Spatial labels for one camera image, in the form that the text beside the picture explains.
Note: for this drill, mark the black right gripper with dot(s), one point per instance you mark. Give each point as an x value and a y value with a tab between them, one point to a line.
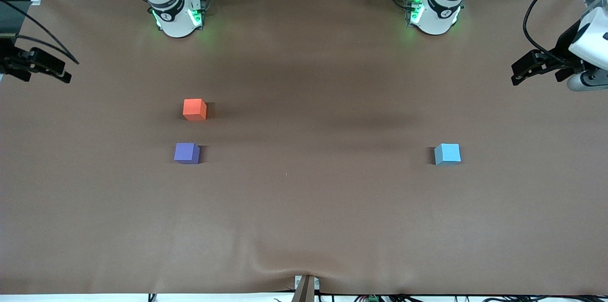
10	61

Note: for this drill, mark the brown table cover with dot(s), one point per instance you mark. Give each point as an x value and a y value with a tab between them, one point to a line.
304	207

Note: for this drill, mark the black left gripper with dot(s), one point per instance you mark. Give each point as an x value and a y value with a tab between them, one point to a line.
561	51

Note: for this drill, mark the purple foam block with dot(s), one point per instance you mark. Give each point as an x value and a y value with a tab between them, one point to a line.
186	153

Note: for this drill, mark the brown camera mount post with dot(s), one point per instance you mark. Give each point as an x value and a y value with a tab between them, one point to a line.
306	292

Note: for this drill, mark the orange foam block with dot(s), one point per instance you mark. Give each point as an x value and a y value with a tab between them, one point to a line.
194	109

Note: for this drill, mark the blue foam block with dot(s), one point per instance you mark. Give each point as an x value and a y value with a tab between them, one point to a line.
447	154

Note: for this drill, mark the green plug connector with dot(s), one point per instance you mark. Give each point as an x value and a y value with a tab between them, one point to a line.
373	299

